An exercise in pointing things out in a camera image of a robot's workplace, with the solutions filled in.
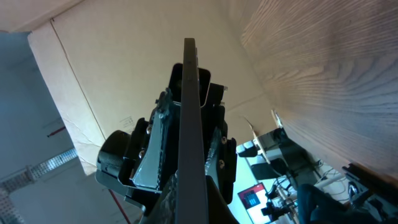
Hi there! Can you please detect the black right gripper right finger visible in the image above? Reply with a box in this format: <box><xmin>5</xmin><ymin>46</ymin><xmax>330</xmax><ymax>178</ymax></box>
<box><xmin>206</xmin><ymin>175</ymin><xmax>239</xmax><ymax>224</ymax></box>

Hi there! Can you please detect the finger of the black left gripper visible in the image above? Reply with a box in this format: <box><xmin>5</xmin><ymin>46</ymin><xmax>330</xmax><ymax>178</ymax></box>
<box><xmin>205</xmin><ymin>127</ymin><xmax>221</xmax><ymax>180</ymax></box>
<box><xmin>132</xmin><ymin>88</ymin><xmax>172</xmax><ymax>190</ymax></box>

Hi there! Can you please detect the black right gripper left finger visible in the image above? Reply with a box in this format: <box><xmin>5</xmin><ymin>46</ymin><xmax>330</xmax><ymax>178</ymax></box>
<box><xmin>141</xmin><ymin>172</ymin><xmax>178</xmax><ymax>224</ymax></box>

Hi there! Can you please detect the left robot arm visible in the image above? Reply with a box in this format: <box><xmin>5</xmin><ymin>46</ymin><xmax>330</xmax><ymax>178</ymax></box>
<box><xmin>95</xmin><ymin>83</ymin><xmax>238</xmax><ymax>220</ymax></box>

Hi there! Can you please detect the cardboard backdrop panel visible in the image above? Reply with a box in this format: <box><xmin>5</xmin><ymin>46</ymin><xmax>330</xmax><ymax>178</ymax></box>
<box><xmin>28</xmin><ymin>1</ymin><xmax>275</xmax><ymax>175</ymax></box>

